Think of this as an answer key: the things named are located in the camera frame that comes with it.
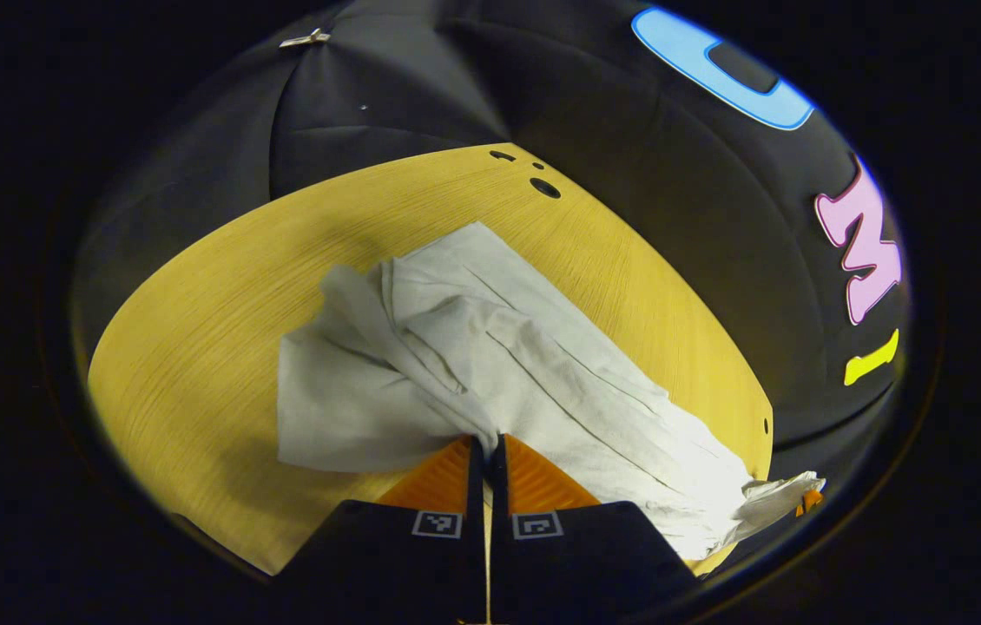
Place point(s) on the white jeans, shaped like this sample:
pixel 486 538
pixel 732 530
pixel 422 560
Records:
pixel 499 365

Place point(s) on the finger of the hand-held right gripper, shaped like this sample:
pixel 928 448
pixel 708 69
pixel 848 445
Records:
pixel 808 502

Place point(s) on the metal spring clip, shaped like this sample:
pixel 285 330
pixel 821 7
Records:
pixel 304 37

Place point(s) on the black backdrop cloth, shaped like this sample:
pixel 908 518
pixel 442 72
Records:
pixel 456 87

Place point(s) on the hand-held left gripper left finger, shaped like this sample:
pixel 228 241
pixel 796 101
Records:
pixel 404 564

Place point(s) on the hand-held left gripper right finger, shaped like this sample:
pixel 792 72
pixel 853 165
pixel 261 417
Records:
pixel 586 564

